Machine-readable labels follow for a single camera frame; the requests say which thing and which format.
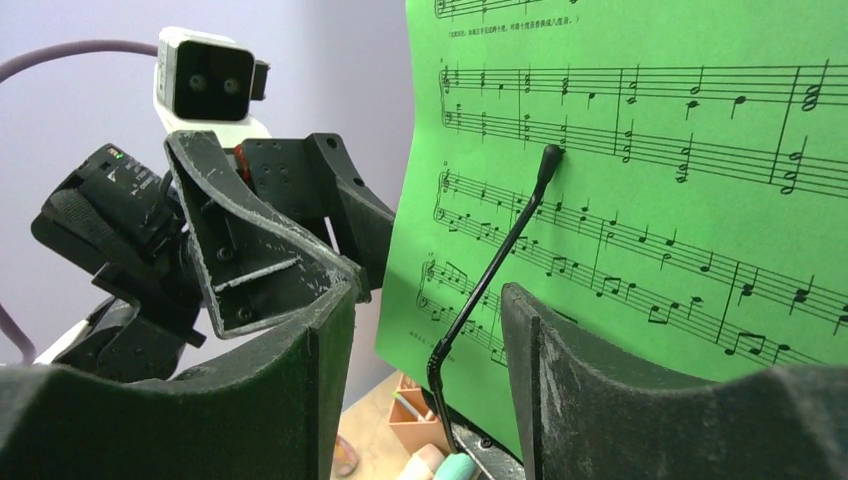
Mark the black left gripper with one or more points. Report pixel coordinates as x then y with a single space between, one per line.
270 222

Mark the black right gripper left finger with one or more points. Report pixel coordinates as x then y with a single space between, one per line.
268 409

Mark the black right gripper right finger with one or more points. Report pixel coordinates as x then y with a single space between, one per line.
587 409

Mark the mint green toy microphone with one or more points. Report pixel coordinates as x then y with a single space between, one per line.
457 466

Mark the pink toy microphone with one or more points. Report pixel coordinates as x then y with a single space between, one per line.
423 464

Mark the green sheet music paper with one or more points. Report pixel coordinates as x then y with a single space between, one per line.
698 219

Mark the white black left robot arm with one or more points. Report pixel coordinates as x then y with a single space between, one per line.
125 225

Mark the pink capped bottle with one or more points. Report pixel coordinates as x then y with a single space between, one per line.
345 458

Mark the green capped marker front slot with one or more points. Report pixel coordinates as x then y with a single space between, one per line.
408 406

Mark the orange plastic file organizer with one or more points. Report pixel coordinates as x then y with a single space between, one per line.
412 421

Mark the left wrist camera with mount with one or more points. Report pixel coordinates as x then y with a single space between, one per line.
207 82

